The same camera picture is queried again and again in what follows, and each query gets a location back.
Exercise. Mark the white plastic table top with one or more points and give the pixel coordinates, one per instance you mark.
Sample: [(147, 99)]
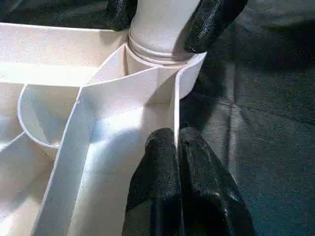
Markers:
[(61, 110)]

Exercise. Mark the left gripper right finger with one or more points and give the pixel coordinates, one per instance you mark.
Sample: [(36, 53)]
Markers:
[(211, 196)]

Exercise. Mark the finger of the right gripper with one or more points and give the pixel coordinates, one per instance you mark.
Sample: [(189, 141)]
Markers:
[(211, 24), (121, 14)]

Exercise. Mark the white plastic table leg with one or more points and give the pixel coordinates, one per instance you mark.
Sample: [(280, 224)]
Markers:
[(157, 24)]

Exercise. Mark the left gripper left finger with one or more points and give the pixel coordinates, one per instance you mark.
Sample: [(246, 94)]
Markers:
[(155, 186)]

